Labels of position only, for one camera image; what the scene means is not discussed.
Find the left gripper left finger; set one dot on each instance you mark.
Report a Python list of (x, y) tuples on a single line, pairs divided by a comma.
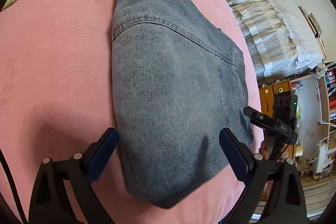
[(49, 202)]

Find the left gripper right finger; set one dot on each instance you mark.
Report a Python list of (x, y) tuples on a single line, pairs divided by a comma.
[(286, 202)]

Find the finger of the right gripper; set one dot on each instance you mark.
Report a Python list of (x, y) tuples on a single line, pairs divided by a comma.
[(259, 119)]

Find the blue denim jacket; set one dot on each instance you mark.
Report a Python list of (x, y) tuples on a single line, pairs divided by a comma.
[(177, 82)]

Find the wooden drawer cabinet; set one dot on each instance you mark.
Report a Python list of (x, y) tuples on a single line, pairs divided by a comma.
[(280, 102)]

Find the white bookshelf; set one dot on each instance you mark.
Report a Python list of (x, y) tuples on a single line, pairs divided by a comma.
[(313, 149)]

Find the lace covered furniture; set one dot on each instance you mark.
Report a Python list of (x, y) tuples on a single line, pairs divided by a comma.
[(279, 39)]

